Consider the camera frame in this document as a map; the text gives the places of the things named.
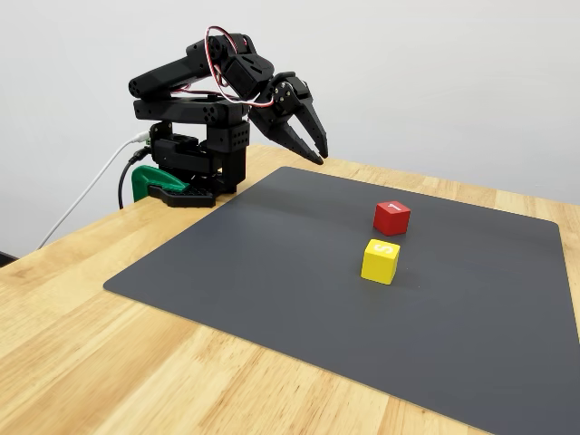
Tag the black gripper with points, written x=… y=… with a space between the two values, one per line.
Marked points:
x=277 y=113

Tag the red cube with white digit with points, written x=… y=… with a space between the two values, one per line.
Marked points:
x=389 y=222

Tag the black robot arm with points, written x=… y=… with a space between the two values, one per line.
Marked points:
x=167 y=77

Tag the yellow cube with white letter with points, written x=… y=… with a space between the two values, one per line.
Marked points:
x=379 y=265

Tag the dark grey mat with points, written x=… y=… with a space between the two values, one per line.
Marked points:
x=272 y=272

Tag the green table clamp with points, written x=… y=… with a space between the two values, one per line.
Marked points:
x=149 y=179

